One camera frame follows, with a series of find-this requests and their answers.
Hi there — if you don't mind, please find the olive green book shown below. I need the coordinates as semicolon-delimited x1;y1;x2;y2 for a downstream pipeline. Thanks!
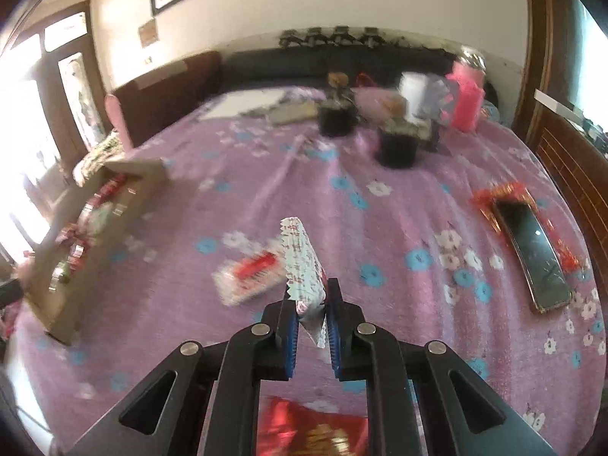
268;102;318;127

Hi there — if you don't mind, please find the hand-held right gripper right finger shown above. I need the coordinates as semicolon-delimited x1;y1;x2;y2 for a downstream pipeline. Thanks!
324;278;559;456

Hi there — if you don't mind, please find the white and red snack packet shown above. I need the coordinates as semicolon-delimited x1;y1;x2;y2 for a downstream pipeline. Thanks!
211;242;288;307

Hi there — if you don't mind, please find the pink bottle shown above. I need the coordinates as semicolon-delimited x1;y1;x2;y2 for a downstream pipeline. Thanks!
446;59;485;133

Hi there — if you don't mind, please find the white patterned snack packet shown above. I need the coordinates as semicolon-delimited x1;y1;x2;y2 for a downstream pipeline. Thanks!
278;217;329;347

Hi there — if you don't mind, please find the brown sofa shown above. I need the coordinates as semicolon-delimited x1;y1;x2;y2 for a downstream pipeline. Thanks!
111;51;224;148

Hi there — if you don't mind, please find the red packet with yellow print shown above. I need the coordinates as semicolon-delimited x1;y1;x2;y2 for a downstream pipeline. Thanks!
259;395;370;456

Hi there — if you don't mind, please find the brown wall plate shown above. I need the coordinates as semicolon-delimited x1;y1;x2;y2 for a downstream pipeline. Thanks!
138;19;158;48

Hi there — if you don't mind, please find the pile of candies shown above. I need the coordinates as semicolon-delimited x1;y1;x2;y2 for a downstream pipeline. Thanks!
47;173;138;290

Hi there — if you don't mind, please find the black pot with brown flower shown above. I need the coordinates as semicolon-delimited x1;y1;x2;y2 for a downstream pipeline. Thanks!
317;72;359;138

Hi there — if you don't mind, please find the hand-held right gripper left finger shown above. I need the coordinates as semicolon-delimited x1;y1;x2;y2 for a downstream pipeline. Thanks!
66;294;301;456

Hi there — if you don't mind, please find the purple floral blanket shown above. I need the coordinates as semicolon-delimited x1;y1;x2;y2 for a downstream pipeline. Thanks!
9;83;606;456

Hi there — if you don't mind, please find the black sofa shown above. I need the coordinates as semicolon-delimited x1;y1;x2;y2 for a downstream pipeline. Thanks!
221;43;499;105

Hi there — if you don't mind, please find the brown cardboard box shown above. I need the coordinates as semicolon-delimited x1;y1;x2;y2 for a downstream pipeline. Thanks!
21;157;169;347

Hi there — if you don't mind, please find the brown patterned blanket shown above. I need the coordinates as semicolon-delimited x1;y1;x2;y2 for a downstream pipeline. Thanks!
71;130;127;186

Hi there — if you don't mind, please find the wooden glass door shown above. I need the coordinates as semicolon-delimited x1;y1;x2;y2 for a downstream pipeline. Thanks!
0;0;115;267

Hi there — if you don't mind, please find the red and gold packet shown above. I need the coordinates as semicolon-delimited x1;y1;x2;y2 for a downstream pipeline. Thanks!
470;181;583;271

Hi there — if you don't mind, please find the black smartphone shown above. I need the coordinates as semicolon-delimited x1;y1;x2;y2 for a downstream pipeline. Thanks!
491;198;573;314

